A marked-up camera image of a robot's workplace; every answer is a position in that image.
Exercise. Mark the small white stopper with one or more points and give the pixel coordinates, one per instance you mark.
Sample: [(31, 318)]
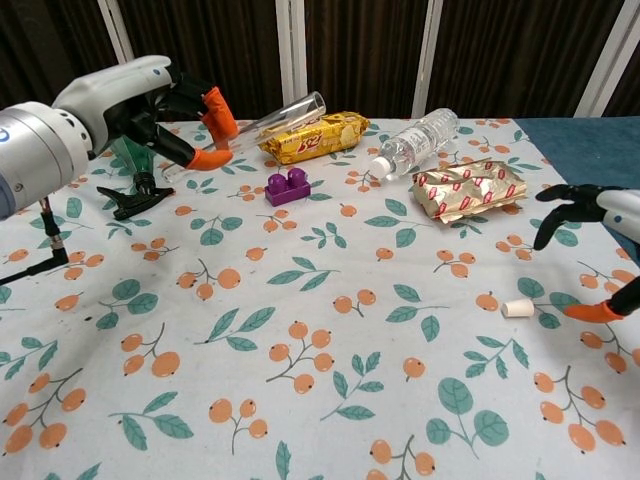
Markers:
[(517, 308)]

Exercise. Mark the clear plastic water bottle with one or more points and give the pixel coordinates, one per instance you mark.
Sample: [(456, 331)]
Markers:
[(415, 142)]

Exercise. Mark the green spray bottle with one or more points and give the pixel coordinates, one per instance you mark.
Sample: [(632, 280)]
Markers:
[(142, 182)]

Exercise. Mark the gold biscuit packet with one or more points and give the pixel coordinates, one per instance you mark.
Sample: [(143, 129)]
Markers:
[(315, 137)]

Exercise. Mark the floral white tablecloth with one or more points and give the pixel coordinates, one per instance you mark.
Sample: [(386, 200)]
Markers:
[(320, 350)]

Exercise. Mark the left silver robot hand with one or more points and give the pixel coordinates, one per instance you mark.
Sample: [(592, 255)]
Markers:
[(115, 95)]

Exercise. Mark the clear glass test tube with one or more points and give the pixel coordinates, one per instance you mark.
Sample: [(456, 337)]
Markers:
[(285, 116)]

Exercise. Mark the crumpled gold red packet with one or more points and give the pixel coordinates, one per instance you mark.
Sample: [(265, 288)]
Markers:
[(470, 192)]

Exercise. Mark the purple toy brick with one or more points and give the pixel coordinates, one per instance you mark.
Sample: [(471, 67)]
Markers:
[(287, 189)]

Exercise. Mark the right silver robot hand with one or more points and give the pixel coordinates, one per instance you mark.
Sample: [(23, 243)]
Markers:
[(620, 210)]

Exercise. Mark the white screen frame post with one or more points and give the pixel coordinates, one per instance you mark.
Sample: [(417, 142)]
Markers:
[(114, 30), (600, 75), (290, 50), (427, 55)]

